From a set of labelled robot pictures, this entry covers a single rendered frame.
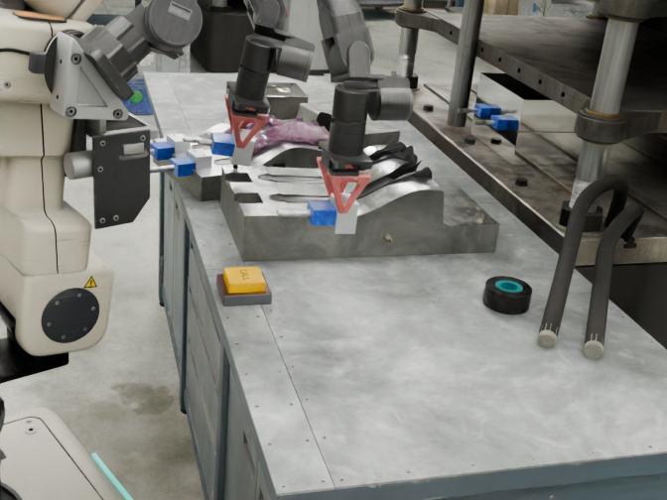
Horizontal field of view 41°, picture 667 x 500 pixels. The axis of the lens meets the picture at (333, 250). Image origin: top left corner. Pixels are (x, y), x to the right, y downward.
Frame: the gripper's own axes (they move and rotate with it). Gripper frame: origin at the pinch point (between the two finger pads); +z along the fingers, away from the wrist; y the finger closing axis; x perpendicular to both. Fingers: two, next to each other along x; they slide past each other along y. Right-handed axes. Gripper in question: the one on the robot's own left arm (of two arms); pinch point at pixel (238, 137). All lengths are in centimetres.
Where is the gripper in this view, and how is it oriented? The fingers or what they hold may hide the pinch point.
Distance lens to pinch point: 172.9
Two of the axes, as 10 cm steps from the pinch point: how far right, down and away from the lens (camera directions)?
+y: -2.5, -5.5, 8.0
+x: -9.3, -0.9, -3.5
